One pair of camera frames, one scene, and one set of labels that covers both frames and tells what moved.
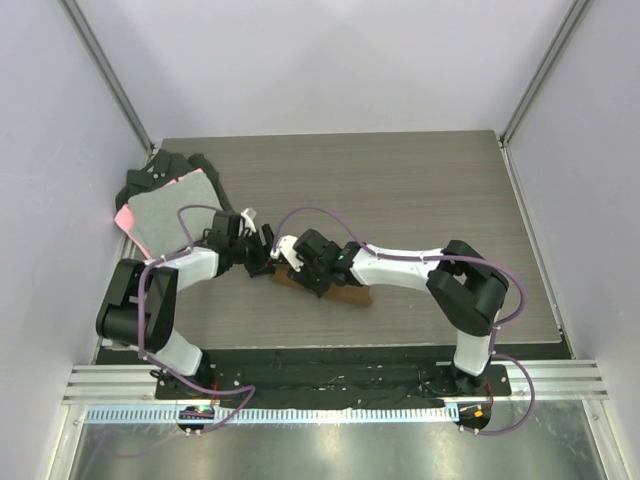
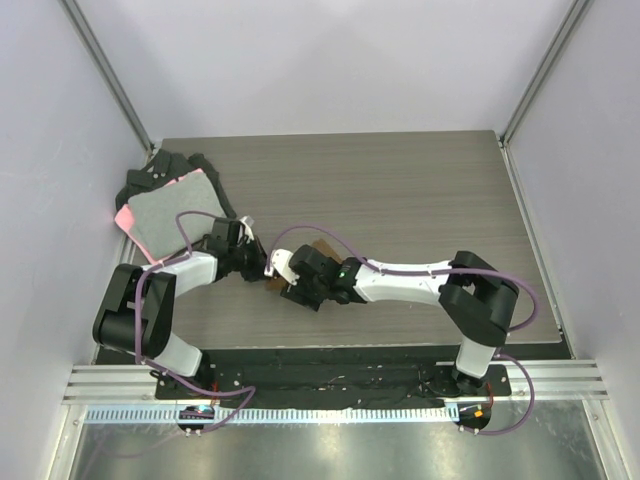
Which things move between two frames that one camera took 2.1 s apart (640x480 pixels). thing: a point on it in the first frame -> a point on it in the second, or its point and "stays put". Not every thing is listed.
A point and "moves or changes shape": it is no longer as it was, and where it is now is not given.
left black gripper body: [249, 251] stays put
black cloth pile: [164, 167] stays put
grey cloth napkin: [156, 219] stays put
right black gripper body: [313, 276] -> [309, 294]
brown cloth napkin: [348, 293] moves or changes shape
